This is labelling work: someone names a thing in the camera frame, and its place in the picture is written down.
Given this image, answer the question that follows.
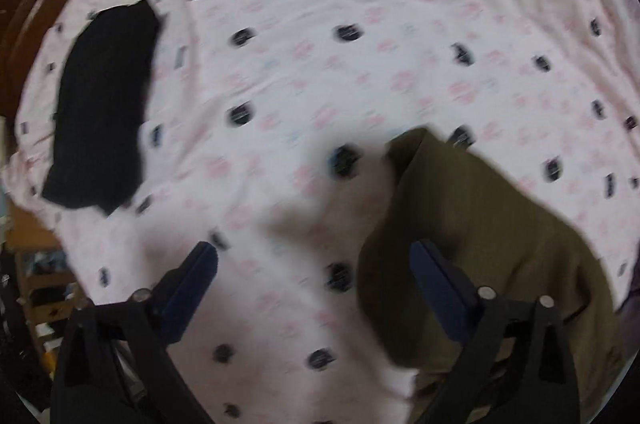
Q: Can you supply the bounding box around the pink cat print bedsheet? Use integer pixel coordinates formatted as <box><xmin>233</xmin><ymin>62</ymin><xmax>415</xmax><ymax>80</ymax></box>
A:
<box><xmin>2</xmin><ymin>0</ymin><xmax>640</xmax><ymax>424</ymax></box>

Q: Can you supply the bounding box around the olive green sweatshirt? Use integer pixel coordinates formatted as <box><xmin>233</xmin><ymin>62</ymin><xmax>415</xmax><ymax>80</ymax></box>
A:
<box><xmin>356</xmin><ymin>127</ymin><xmax>626</xmax><ymax>424</ymax></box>

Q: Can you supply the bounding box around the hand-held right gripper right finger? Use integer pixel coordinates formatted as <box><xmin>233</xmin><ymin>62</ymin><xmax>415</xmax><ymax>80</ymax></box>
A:
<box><xmin>409</xmin><ymin>240</ymin><xmax>581</xmax><ymax>424</ymax></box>

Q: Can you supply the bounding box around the black folded garment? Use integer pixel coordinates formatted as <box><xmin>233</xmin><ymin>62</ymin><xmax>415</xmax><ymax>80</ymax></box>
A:
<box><xmin>41</xmin><ymin>0</ymin><xmax>163</xmax><ymax>217</ymax></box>

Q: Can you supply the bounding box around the wooden stool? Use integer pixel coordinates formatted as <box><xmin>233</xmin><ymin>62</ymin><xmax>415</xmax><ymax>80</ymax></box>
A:
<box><xmin>10</xmin><ymin>204</ymin><xmax>86</xmax><ymax>355</ymax></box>

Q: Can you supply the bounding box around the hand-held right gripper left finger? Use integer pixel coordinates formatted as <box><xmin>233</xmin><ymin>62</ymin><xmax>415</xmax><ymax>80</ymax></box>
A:
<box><xmin>50</xmin><ymin>241</ymin><xmax>219</xmax><ymax>424</ymax></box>

